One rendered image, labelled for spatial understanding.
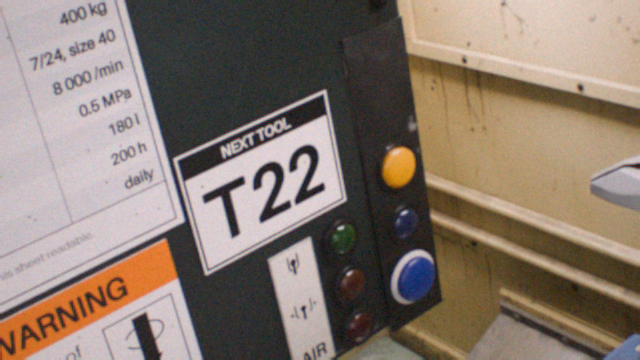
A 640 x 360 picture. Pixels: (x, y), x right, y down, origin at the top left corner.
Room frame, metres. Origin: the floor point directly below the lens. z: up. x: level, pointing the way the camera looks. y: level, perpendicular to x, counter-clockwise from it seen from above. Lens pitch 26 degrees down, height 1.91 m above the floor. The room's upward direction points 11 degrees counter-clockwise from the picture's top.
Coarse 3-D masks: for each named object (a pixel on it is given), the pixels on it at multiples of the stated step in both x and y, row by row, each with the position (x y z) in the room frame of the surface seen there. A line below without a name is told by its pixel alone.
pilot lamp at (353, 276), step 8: (352, 272) 0.47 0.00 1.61; (360, 272) 0.47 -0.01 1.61; (344, 280) 0.46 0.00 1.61; (352, 280) 0.47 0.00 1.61; (360, 280) 0.47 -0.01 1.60; (344, 288) 0.46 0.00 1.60; (352, 288) 0.46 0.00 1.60; (360, 288) 0.47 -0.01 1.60; (344, 296) 0.46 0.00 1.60; (352, 296) 0.46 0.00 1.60
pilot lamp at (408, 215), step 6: (408, 210) 0.50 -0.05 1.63; (402, 216) 0.49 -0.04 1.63; (408, 216) 0.49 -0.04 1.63; (414, 216) 0.50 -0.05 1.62; (396, 222) 0.49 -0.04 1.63; (402, 222) 0.49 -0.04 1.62; (408, 222) 0.49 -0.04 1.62; (414, 222) 0.49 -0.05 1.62; (396, 228) 0.49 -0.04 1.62; (402, 228) 0.49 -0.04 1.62; (408, 228) 0.49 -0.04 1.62; (414, 228) 0.49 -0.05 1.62; (396, 234) 0.49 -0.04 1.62; (402, 234) 0.49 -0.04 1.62; (408, 234) 0.49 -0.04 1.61
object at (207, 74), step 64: (128, 0) 0.42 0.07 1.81; (192, 0) 0.44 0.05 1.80; (256, 0) 0.46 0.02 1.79; (320, 0) 0.48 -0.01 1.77; (384, 0) 0.50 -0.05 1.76; (192, 64) 0.44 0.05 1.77; (256, 64) 0.46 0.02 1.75; (320, 64) 0.48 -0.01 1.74; (192, 128) 0.43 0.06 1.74; (128, 256) 0.40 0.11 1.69; (192, 256) 0.42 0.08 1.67; (256, 256) 0.44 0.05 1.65; (320, 256) 0.46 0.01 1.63; (0, 320) 0.36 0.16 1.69; (192, 320) 0.42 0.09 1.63; (256, 320) 0.44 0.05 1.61; (384, 320) 0.48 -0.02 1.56
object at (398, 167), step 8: (392, 152) 0.49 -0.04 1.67; (400, 152) 0.49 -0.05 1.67; (408, 152) 0.50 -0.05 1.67; (392, 160) 0.49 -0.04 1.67; (400, 160) 0.49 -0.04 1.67; (408, 160) 0.49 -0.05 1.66; (384, 168) 0.49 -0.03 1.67; (392, 168) 0.49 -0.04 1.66; (400, 168) 0.49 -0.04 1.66; (408, 168) 0.49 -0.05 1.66; (384, 176) 0.49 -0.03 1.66; (392, 176) 0.49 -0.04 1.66; (400, 176) 0.49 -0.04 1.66; (408, 176) 0.49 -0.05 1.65; (392, 184) 0.49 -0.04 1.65; (400, 184) 0.49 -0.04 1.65
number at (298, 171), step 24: (288, 144) 0.46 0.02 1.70; (312, 144) 0.47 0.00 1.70; (264, 168) 0.45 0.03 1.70; (288, 168) 0.46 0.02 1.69; (312, 168) 0.46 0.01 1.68; (264, 192) 0.45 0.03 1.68; (288, 192) 0.45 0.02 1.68; (312, 192) 0.46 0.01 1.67; (264, 216) 0.44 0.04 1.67; (288, 216) 0.45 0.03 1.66
